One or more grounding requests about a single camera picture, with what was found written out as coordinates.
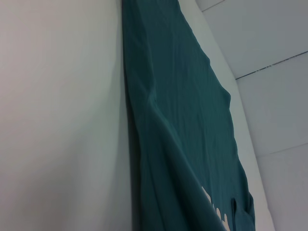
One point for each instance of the teal t-shirt with FREE print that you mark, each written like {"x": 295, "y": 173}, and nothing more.
{"x": 180, "y": 120}

